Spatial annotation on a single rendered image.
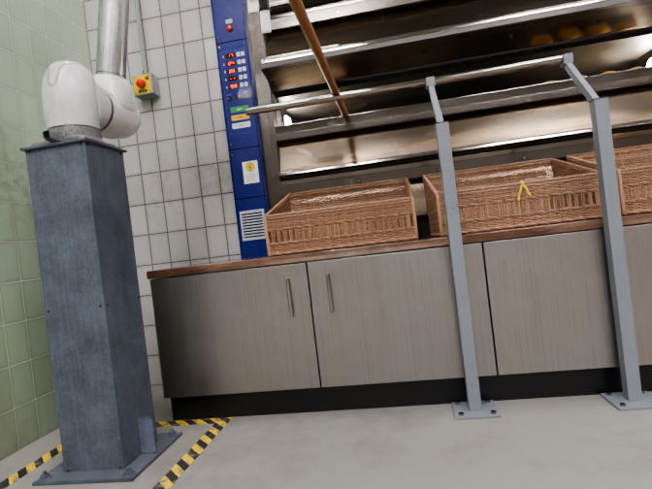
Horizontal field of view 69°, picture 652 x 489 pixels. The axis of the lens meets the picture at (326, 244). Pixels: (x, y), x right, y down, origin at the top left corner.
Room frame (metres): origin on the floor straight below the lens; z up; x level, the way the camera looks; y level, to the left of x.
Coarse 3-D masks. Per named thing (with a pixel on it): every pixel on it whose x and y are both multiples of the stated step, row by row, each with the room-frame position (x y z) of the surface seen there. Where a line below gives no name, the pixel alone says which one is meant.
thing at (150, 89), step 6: (132, 78) 2.27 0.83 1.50; (138, 78) 2.26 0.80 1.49; (144, 78) 2.26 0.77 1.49; (150, 78) 2.26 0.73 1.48; (156, 78) 2.31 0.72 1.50; (150, 84) 2.26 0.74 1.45; (156, 84) 2.30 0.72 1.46; (138, 90) 2.27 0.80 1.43; (144, 90) 2.26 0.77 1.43; (150, 90) 2.25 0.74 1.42; (156, 90) 2.29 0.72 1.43; (138, 96) 2.28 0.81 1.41; (144, 96) 2.29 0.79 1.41; (150, 96) 2.30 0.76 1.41; (156, 96) 2.31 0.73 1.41
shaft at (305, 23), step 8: (288, 0) 1.10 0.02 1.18; (296, 0) 1.10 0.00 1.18; (296, 8) 1.14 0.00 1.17; (304, 8) 1.16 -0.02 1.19; (296, 16) 1.19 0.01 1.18; (304, 16) 1.19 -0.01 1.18; (304, 24) 1.23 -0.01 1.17; (304, 32) 1.28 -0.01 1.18; (312, 32) 1.29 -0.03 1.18; (312, 40) 1.33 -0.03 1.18; (312, 48) 1.38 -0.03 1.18; (320, 48) 1.42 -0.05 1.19; (320, 56) 1.46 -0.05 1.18; (320, 64) 1.52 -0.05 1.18; (328, 72) 1.61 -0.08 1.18; (328, 80) 1.68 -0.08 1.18; (336, 88) 1.80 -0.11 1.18; (344, 112) 2.14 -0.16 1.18
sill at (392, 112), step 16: (592, 80) 2.02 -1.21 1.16; (608, 80) 2.01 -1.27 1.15; (464, 96) 2.10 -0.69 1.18; (480, 96) 2.09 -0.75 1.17; (496, 96) 2.08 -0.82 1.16; (512, 96) 2.07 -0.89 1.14; (368, 112) 2.17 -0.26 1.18; (384, 112) 2.16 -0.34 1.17; (400, 112) 2.15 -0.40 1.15; (416, 112) 2.13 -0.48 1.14; (288, 128) 2.23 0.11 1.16; (304, 128) 2.22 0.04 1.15
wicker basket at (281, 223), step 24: (312, 192) 2.18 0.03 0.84; (336, 192) 2.16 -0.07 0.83; (360, 192) 2.14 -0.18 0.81; (384, 192) 2.12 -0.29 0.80; (408, 192) 1.77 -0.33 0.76; (264, 216) 1.74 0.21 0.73; (288, 216) 1.73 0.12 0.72; (312, 216) 1.72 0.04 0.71; (336, 216) 1.70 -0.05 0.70; (360, 216) 1.69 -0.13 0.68; (384, 216) 1.67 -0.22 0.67; (408, 216) 1.66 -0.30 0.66; (288, 240) 2.08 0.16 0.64; (312, 240) 1.72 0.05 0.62; (336, 240) 1.71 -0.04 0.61; (360, 240) 1.69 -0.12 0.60; (384, 240) 1.68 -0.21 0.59; (408, 240) 1.67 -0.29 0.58
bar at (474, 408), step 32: (512, 64) 1.71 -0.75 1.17; (544, 64) 1.70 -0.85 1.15; (320, 96) 1.83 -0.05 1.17; (352, 96) 1.81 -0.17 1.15; (448, 128) 1.53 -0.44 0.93; (608, 128) 1.46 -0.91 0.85; (448, 160) 1.53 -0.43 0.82; (608, 160) 1.46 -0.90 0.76; (448, 192) 1.54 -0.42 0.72; (608, 192) 1.46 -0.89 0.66; (448, 224) 1.54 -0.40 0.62; (608, 224) 1.46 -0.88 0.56; (608, 256) 1.49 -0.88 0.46; (640, 384) 1.46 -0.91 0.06; (480, 416) 1.49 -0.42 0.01
